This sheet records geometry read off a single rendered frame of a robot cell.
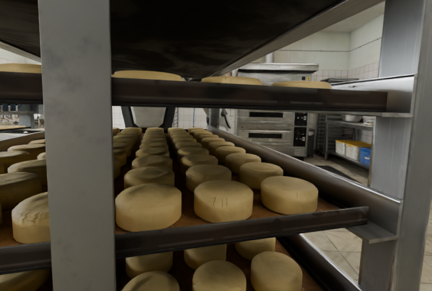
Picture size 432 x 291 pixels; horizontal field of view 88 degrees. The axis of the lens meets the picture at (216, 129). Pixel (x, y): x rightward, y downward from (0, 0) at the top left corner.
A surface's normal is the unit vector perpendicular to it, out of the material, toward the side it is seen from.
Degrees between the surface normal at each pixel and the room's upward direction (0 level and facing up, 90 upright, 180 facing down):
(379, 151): 90
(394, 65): 90
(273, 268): 0
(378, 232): 0
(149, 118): 90
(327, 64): 90
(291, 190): 0
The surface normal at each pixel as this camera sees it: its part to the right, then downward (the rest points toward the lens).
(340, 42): -0.03, 0.10
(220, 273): 0.03, -0.99
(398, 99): -0.97, 0.00
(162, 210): 0.62, 0.10
